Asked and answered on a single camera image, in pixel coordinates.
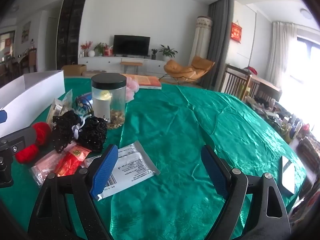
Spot white sheer curtain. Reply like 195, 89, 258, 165
265, 21, 298, 90

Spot white foil packet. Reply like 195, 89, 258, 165
84, 141, 160, 200

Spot pink clear packet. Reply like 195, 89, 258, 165
29, 151, 68, 187

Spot white television cabinet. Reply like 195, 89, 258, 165
78, 55, 175, 77

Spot red packet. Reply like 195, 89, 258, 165
54, 147, 92, 178

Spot wooden stool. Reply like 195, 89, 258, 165
120, 61, 143, 75

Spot red yarn ball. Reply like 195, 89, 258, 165
15, 122, 52, 164

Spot white cardboard box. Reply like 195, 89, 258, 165
0, 70, 66, 138

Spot brown cardboard box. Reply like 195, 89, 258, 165
61, 64, 87, 77

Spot pink mesh bath puff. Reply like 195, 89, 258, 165
125, 76, 140, 103

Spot green satin tablecloth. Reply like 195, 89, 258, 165
0, 77, 308, 240

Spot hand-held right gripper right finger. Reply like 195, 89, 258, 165
201, 144, 292, 240

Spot blue patterned pouch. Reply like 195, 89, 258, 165
74, 92, 94, 117

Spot clear jar with black lid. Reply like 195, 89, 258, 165
91, 73, 127, 130

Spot tan paper packet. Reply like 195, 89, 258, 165
47, 98, 64, 128

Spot covered standing air conditioner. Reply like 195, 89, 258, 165
189, 16, 213, 67

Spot wooden side desk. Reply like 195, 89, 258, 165
246, 75, 282, 103

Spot grey curtain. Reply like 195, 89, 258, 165
200, 0, 233, 90

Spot framed wall picture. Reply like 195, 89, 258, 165
21, 21, 32, 43

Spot black television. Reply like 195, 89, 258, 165
113, 35, 151, 57

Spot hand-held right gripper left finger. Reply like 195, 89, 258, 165
27, 144, 119, 240

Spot smartphone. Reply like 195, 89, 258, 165
281, 156, 297, 195

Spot pile of assorted clutter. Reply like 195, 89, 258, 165
245, 95, 320, 170

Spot red wall hanging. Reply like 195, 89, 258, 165
230, 22, 242, 43

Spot wooden dining set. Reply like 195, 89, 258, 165
0, 47, 38, 85

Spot orange lounge chair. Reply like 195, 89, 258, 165
159, 55, 215, 85

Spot large green potted plant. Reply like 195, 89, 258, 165
159, 44, 178, 62

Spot orange book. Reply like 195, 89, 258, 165
122, 74, 162, 90

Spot dark display cabinet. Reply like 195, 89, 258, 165
55, 0, 88, 70

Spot dark wooden chair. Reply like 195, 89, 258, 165
220, 64, 252, 100

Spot green plant with red pot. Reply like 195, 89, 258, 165
94, 42, 113, 57

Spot red flowers in vase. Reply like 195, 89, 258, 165
80, 41, 93, 57

